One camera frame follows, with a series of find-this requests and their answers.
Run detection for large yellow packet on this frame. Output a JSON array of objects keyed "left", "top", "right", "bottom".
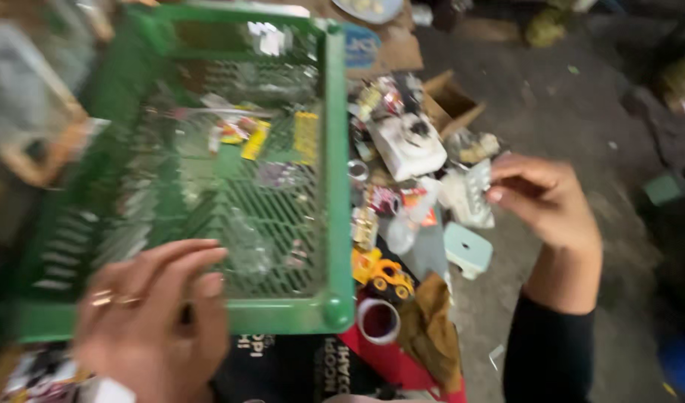
[{"left": 295, "top": 111, "right": 319, "bottom": 166}]

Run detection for open brown cardboard box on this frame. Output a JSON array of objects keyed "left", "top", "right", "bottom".
[{"left": 421, "top": 70, "right": 486, "bottom": 141}]

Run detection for white plate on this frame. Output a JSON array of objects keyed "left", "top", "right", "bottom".
[{"left": 331, "top": 0, "right": 405, "bottom": 25}]

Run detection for person's right hand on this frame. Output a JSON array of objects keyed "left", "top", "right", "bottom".
[{"left": 485, "top": 154, "right": 603, "bottom": 259}]

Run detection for yellow toy truck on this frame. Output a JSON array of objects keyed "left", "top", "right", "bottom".
[{"left": 352, "top": 248, "right": 415, "bottom": 300}]

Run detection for black printed bag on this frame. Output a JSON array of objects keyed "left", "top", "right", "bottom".
[{"left": 214, "top": 335, "right": 388, "bottom": 403}]

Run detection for heap of colourful wrappers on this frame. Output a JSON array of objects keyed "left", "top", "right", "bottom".
[{"left": 356, "top": 73, "right": 424, "bottom": 121}]

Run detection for white square appliance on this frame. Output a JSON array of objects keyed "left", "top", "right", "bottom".
[{"left": 367, "top": 112, "right": 448, "bottom": 182}]

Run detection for blue plastic container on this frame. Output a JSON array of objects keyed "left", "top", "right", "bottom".
[{"left": 659, "top": 333, "right": 685, "bottom": 398}]

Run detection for blue round label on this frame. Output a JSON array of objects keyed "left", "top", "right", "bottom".
[{"left": 342, "top": 22, "right": 382, "bottom": 71}]

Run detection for small yellow packet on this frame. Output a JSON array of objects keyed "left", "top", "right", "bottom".
[{"left": 242, "top": 120, "right": 270, "bottom": 161}]

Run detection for yellow-green bag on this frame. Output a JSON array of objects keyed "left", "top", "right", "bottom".
[{"left": 526, "top": 8, "right": 567, "bottom": 48}]

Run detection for wooden frame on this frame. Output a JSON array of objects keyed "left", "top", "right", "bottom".
[{"left": 0, "top": 22, "right": 91, "bottom": 188}]

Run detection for gold packet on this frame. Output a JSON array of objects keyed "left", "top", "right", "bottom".
[{"left": 352, "top": 207, "right": 378, "bottom": 251}]

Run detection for crumpled beige wrapper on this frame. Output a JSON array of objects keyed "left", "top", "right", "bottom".
[{"left": 446, "top": 131, "right": 500, "bottom": 166}]

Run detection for brown cloth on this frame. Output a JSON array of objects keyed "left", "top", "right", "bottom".
[{"left": 398, "top": 273, "right": 462, "bottom": 393}]

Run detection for red bag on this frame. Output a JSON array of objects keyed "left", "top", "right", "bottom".
[{"left": 340, "top": 325, "right": 466, "bottom": 403}]

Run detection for green plastic crate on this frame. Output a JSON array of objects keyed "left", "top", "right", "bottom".
[{"left": 12, "top": 3, "right": 357, "bottom": 343}]

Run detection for red snack packet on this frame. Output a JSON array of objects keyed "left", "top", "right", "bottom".
[{"left": 367, "top": 186, "right": 402, "bottom": 216}]

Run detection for clear plastic bottle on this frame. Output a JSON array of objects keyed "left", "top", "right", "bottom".
[{"left": 386, "top": 179, "right": 440, "bottom": 255}]

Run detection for person's left hand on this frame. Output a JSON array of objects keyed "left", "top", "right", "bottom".
[{"left": 74, "top": 240, "right": 229, "bottom": 403}]

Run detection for white blister pack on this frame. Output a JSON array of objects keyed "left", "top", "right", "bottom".
[{"left": 440, "top": 159, "right": 497, "bottom": 229}]

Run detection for dark grey cloth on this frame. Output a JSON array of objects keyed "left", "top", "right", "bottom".
[{"left": 622, "top": 84, "right": 685, "bottom": 169}]

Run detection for flat cardboard sheet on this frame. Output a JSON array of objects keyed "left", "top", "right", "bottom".
[{"left": 345, "top": 25, "right": 424, "bottom": 79}]

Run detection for mint green small stool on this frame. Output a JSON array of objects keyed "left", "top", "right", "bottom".
[{"left": 443, "top": 222, "right": 493, "bottom": 281}]

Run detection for colourful printed paper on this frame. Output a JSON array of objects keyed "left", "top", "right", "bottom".
[{"left": 1, "top": 344, "right": 91, "bottom": 403}]

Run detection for gold finger rings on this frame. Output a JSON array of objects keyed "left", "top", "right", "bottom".
[{"left": 91, "top": 289, "right": 142, "bottom": 308}]

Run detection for green square block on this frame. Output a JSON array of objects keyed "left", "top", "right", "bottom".
[{"left": 644, "top": 174, "right": 682, "bottom": 207}]

